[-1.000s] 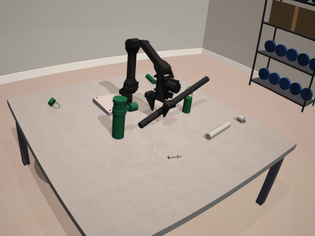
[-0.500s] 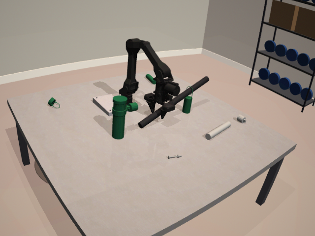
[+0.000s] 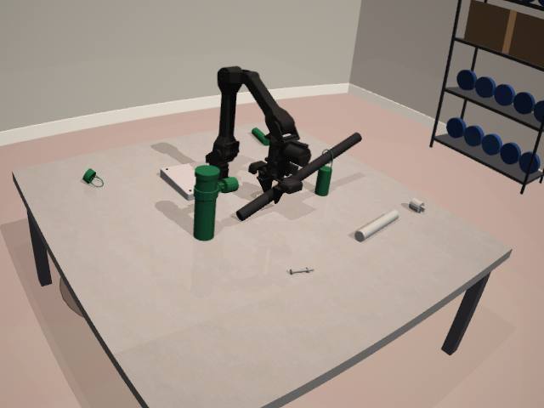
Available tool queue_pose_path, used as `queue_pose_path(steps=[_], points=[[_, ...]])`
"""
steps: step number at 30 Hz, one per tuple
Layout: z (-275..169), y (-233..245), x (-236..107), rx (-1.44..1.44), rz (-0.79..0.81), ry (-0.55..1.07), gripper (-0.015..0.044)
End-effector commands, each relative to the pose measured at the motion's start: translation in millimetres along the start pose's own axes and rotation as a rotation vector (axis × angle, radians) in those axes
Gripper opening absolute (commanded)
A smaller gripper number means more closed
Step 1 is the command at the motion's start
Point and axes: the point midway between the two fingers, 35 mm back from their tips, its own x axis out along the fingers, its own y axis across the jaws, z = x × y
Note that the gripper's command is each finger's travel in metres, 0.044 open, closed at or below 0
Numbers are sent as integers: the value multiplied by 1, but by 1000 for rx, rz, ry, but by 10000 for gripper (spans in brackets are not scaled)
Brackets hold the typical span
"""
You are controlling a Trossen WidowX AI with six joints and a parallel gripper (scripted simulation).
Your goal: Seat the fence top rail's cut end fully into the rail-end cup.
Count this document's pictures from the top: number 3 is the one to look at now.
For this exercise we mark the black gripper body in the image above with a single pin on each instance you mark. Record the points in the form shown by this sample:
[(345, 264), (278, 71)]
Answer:
[(275, 169)]

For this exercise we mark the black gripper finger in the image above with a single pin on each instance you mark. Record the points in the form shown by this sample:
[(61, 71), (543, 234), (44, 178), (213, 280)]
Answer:
[(266, 183), (277, 193)]

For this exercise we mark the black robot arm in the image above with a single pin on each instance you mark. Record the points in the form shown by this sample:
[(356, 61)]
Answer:
[(279, 122)]

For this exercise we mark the dark grey bolt with nut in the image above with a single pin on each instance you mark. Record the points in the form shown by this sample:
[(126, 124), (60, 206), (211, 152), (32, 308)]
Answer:
[(301, 270)]

